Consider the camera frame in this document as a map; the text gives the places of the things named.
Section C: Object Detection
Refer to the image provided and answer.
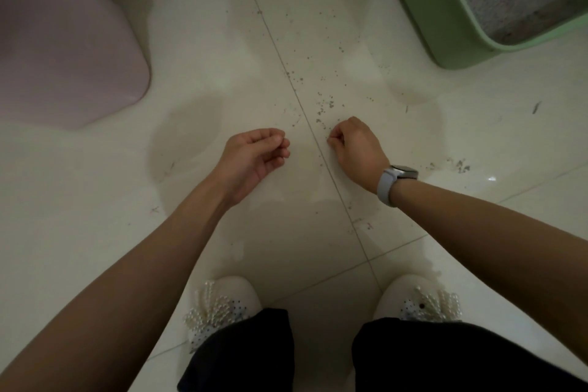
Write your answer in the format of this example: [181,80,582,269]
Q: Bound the grey wrist watch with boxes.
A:
[377,165,419,208]

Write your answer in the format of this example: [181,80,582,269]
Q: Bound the green plastic litter box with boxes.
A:
[374,0,588,70]

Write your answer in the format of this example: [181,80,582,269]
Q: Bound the person's left forearm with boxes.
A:
[0,175,239,392]

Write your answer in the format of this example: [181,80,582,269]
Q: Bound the person's leg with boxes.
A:
[352,317,588,392]
[177,308,295,392]

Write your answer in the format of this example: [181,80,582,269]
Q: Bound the person's left hand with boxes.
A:
[214,128,291,206]

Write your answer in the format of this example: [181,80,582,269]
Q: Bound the white pearl slipper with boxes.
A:
[184,275,264,354]
[372,273,463,324]

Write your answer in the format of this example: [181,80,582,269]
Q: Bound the white pearl right slipper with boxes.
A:
[372,273,463,324]

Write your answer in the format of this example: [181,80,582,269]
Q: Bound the person's right hand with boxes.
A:
[326,116,391,195]

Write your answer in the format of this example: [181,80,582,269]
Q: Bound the person's left leg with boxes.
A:
[177,308,295,392]

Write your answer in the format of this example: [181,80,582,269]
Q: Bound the person's right forearm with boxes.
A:
[390,179,588,366]

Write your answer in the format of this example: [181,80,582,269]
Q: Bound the white pearl left slipper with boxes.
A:
[184,275,264,354]

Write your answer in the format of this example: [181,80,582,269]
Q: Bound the person's right leg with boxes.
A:
[352,317,588,392]

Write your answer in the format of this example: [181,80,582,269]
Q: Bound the pink plastic bin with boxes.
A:
[0,0,152,131]

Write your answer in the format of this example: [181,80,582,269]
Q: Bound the scattered grey litter granules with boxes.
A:
[248,0,543,176]

